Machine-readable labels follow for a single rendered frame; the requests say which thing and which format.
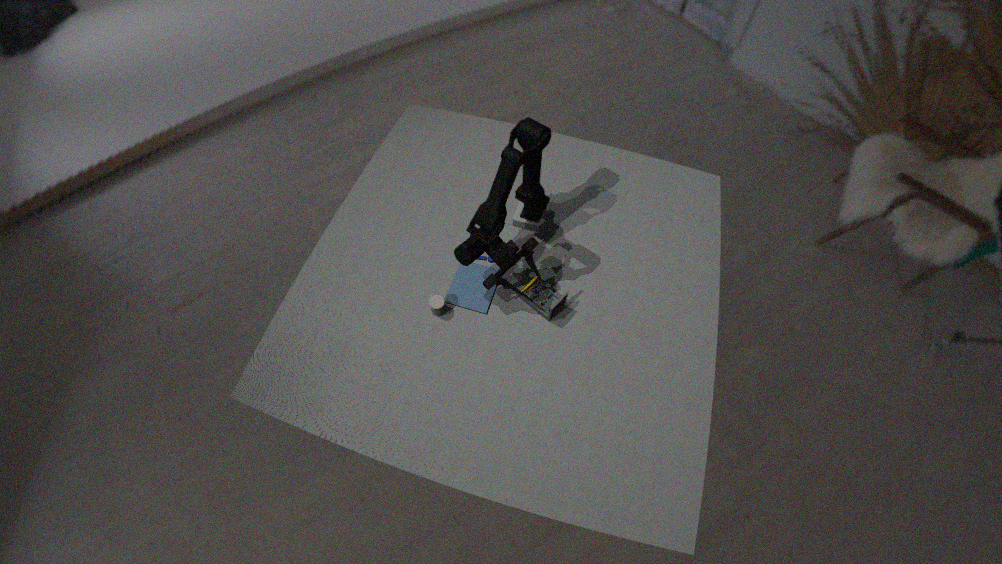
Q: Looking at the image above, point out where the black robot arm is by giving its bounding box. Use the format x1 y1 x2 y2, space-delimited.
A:
454 117 551 269

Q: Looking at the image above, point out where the dark grey dish rack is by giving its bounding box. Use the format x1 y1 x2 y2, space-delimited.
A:
518 280 569 321

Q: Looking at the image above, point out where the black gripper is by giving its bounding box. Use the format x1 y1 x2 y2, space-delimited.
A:
483 238 541 295

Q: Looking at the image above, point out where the olive-gold round plate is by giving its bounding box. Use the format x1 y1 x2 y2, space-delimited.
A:
520 276 538 293

